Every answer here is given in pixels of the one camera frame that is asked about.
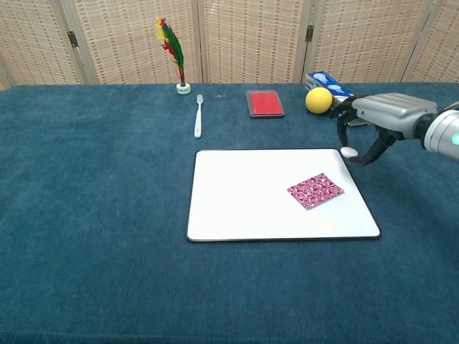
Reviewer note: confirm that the white toothbrush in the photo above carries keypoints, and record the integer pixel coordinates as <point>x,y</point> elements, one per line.
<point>198,122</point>

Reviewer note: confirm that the yellow ball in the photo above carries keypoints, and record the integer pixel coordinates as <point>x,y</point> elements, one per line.
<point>318,101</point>

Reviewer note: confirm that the black screen hinge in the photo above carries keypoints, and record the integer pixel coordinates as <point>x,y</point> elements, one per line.
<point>309,32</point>
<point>72,38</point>

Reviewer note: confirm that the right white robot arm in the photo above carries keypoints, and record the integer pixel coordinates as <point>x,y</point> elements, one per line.
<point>443,134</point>

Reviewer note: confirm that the colourful feather shuttlecock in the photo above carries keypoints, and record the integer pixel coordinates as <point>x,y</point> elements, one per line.
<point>175,53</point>

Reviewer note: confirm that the woven beige folding screen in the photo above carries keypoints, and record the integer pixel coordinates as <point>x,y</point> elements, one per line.
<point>251,39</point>

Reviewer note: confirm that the blue light bulb box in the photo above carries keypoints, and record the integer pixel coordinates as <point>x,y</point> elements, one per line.
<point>324,82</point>

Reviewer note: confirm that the red white patterned playing cards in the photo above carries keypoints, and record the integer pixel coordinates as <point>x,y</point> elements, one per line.
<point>315,191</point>

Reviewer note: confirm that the white rectangular board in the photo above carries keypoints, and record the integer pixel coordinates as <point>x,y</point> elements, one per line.
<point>251,197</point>

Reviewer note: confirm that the blue felt table cloth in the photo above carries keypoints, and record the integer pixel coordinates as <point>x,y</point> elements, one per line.
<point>107,215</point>

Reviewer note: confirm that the small white round disc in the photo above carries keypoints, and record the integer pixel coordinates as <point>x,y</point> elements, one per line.
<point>349,152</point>

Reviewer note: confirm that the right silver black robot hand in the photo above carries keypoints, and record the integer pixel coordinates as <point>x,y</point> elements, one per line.
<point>391,111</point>

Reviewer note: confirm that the red ink pad case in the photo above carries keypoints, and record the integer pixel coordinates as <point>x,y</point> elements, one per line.
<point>264,103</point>

